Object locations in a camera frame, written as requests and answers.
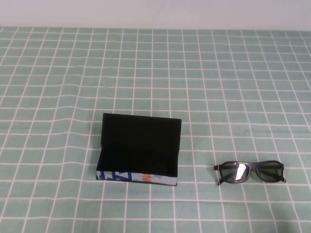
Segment black frame glasses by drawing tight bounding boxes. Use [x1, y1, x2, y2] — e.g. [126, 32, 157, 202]
[213, 160, 288, 186]

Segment green white checked tablecloth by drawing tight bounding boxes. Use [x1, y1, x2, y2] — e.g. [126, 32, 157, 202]
[0, 26, 311, 233]

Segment black printed glasses case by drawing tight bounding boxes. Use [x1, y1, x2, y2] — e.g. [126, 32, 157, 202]
[95, 113, 183, 188]

